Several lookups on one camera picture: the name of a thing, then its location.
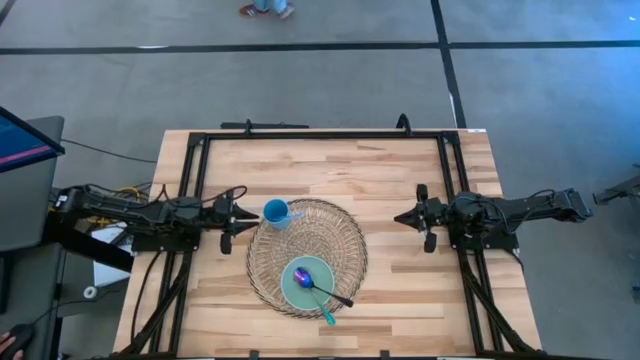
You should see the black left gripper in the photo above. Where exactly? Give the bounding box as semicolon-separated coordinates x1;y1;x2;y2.
213;194;262;256

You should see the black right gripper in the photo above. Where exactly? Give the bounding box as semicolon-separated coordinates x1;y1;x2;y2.
393;183;451;254

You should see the blue cup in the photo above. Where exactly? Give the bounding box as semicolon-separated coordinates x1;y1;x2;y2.
262;197;293;233

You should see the iridescent spoon black handle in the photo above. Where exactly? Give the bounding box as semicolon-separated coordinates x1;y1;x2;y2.
292;266;355;309

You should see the teal handled utensil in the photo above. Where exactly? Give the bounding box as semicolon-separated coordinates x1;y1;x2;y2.
309;291;337;328

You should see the round woven placemat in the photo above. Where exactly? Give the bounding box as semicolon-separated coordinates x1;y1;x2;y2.
245;198;369;320

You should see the teal round plate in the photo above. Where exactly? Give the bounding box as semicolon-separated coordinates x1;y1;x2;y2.
279;255;336;312

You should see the black clamp bar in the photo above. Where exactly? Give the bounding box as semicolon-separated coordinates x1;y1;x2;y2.
219;118;311;132

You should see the black arched hook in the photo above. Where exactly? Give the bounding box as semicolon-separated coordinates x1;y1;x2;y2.
395;112;414;137

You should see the white paper sheet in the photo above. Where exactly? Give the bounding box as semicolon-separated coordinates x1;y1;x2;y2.
92;222;134;289

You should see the black support beam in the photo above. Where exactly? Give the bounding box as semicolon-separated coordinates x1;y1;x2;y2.
43;219;135;274

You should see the black floor stand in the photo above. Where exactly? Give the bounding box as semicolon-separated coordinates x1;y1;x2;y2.
592;163;640;207

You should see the dark grey low desk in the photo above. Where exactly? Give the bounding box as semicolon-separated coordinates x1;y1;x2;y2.
0;243;67;360

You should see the computer monitor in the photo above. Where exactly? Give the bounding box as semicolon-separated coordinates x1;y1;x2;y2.
0;105;67;174

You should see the black computer mouse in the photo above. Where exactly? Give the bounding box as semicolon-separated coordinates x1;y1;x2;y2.
2;323;36;359

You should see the person's hand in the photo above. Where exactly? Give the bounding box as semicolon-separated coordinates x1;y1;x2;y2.
0;332;24;360

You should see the yellow cable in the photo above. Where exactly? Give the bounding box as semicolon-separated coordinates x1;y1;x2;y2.
84;185;147;227

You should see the black aluminium table frame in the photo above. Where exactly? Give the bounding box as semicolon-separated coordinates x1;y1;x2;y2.
113;130;544;360

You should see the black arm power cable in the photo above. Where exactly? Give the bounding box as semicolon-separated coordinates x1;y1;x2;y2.
130;249;167;347

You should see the thin black floor cable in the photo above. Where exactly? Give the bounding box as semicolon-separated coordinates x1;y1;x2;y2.
60;137;158;165

